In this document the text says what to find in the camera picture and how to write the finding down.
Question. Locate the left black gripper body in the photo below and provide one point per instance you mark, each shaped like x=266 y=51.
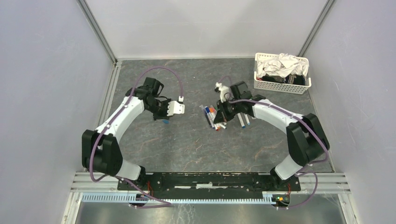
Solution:
x=162 y=113

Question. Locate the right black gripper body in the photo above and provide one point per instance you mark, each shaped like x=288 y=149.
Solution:
x=229 y=109

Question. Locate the blue white marker pen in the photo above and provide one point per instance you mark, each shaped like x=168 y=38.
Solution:
x=242 y=123

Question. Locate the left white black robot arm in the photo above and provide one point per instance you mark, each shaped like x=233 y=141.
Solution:
x=100 y=147

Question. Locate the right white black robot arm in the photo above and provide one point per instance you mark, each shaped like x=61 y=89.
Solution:
x=306 y=139

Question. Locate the orange capped marker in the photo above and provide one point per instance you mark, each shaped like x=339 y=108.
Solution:
x=212 y=112

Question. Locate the dark blue capped marker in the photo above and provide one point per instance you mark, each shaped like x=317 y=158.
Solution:
x=208 y=117

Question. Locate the white plastic basket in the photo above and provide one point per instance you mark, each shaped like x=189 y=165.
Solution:
x=288 y=88

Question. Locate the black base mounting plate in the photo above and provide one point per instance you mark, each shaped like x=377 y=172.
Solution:
x=215 y=185

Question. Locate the white cloth in basket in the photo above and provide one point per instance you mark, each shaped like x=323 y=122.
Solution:
x=280 y=65

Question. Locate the black cloth in basket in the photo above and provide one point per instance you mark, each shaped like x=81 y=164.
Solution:
x=290 y=79

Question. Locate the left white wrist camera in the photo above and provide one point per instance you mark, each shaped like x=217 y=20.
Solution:
x=176 y=107

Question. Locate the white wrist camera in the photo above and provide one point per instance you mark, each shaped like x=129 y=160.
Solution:
x=176 y=107
x=223 y=91

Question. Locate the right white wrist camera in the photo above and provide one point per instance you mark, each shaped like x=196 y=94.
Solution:
x=223 y=91

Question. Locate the aluminium frame rail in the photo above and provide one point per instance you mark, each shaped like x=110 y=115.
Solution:
x=328 y=183

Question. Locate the white cable duct strip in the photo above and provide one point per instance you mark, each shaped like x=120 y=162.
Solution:
x=134 y=198

